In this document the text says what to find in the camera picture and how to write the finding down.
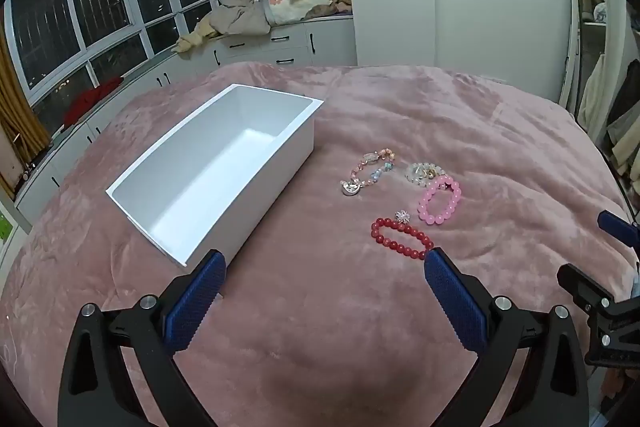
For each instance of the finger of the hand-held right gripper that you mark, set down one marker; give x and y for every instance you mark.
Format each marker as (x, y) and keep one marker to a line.
(580, 282)
(608, 221)

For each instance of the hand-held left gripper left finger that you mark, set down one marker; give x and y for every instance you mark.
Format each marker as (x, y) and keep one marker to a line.
(197, 302)

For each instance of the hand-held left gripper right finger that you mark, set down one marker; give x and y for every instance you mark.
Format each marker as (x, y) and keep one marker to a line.
(455, 302)

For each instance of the white rectangular storage box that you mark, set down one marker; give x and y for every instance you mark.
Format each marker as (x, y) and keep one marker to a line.
(210, 187)

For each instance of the hanging clothes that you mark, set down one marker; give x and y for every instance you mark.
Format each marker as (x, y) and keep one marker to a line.
(625, 127)

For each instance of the pink fluffy blanket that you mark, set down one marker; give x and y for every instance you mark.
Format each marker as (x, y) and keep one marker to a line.
(325, 357)

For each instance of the green object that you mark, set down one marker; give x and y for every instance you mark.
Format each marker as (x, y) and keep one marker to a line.
(4, 227)

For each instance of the white framed mirror door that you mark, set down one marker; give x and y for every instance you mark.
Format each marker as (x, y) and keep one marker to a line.
(592, 7)

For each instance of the red cloth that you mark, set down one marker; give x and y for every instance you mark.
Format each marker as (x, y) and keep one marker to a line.
(92, 99)

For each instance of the mustard curtain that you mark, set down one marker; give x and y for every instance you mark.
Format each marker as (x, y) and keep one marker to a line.
(20, 107)

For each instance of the white low cabinet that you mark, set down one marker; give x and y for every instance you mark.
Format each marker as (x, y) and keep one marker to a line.
(280, 44)

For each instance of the beige jacket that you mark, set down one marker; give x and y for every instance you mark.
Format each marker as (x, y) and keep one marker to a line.
(235, 14)

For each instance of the white printed garment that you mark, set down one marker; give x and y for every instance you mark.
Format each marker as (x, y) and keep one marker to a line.
(295, 7)

